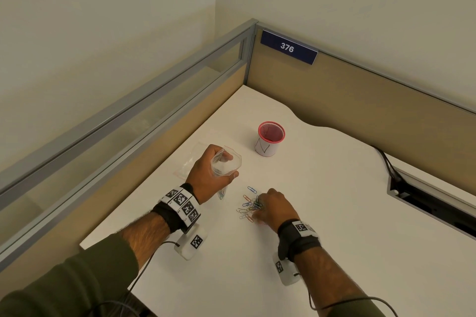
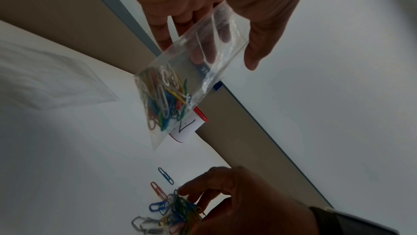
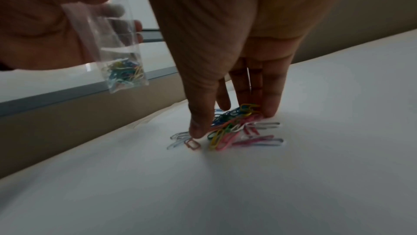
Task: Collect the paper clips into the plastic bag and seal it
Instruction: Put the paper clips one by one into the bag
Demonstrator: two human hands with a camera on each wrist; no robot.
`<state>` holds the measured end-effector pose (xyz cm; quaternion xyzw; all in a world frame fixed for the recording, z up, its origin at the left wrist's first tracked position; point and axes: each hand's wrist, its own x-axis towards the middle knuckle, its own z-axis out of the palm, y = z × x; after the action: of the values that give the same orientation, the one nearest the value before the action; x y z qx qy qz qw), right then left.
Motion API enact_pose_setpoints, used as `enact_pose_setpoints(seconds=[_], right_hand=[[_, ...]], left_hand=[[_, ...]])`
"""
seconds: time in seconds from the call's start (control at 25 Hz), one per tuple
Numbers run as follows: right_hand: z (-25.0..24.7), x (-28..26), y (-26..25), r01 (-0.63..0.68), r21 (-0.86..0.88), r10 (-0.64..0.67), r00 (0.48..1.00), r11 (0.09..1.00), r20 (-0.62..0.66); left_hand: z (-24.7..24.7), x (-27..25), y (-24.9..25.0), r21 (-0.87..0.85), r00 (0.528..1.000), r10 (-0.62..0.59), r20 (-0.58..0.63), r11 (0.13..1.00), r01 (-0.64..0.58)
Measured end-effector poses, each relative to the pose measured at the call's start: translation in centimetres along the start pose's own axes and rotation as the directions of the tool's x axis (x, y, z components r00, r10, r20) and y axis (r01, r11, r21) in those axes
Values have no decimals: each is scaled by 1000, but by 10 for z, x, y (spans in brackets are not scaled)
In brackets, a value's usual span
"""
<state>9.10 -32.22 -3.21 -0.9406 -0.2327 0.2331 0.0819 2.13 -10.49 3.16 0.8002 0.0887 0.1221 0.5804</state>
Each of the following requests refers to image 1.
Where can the blue number sign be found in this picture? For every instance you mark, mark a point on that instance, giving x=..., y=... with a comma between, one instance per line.
x=288, y=47

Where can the grey-framed glass partition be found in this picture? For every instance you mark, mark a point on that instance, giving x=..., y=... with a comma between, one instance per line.
x=111, y=123

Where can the person's left hand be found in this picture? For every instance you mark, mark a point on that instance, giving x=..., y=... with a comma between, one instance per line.
x=202, y=177

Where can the pile of coloured paper clips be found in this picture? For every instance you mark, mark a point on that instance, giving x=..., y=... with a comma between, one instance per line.
x=249, y=207

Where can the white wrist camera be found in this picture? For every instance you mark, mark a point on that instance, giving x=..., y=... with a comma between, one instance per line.
x=189, y=246
x=287, y=272

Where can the person's right forearm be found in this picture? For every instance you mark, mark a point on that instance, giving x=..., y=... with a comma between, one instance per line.
x=323, y=272

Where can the clear plastic bag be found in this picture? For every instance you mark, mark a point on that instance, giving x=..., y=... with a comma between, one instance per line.
x=231, y=165

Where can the person's right hand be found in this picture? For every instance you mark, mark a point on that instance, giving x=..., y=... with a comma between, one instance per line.
x=277, y=211

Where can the flat spare clear bag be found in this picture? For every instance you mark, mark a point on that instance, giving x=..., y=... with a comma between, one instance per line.
x=187, y=159

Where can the olive green left sleeve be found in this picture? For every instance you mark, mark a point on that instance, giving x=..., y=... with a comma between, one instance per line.
x=70, y=279

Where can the person's left forearm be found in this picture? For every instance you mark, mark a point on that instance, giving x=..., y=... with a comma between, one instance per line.
x=147, y=233

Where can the red-rimmed white paper cup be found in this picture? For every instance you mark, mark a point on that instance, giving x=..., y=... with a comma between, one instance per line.
x=266, y=147

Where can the beige partition panel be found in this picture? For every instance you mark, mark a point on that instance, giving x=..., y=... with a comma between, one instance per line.
x=372, y=101

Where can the olive green right sleeve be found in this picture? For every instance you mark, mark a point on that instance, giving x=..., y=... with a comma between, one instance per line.
x=357, y=307

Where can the olive green sleeve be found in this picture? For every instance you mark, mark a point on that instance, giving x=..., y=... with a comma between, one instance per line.
x=70, y=279
x=357, y=307

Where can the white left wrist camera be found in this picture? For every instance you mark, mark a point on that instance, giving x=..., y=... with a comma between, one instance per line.
x=189, y=246

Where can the left marker wristband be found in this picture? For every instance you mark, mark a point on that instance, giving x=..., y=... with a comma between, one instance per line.
x=173, y=211

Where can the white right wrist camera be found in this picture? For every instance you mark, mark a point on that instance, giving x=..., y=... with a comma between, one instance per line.
x=287, y=272

